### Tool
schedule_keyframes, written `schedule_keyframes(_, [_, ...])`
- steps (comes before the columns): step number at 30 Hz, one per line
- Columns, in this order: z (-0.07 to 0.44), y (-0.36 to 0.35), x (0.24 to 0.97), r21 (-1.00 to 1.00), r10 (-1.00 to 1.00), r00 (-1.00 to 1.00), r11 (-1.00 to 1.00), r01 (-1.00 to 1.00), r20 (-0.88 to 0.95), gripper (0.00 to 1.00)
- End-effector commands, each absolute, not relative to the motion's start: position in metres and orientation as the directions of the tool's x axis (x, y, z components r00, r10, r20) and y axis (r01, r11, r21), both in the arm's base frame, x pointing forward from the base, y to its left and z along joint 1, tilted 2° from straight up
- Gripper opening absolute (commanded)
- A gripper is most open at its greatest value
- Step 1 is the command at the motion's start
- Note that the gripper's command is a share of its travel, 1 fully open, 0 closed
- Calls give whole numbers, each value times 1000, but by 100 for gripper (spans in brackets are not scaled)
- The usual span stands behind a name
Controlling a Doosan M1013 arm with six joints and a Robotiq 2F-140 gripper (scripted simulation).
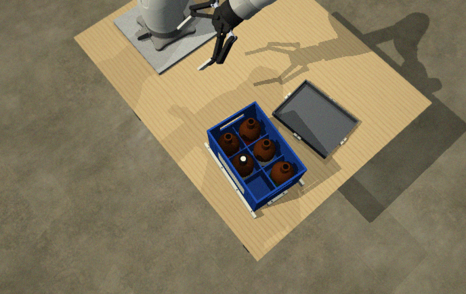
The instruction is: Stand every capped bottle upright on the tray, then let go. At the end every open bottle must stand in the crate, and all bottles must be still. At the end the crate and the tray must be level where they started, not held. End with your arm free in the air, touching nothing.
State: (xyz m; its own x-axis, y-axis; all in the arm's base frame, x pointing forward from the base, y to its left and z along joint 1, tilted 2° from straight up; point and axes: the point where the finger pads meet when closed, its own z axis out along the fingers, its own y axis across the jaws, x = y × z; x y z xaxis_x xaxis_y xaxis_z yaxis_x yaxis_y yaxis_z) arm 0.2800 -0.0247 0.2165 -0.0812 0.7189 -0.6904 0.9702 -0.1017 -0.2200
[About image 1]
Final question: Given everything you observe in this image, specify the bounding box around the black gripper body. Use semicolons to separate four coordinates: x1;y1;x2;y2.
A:
212;0;244;33

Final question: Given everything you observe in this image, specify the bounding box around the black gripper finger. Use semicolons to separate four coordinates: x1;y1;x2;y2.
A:
177;0;219;30
197;23;238;70

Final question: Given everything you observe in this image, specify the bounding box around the blue divided crate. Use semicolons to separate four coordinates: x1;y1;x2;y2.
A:
209;110;308;212

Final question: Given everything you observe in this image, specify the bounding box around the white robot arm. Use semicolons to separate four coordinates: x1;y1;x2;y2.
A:
135;0;277;51

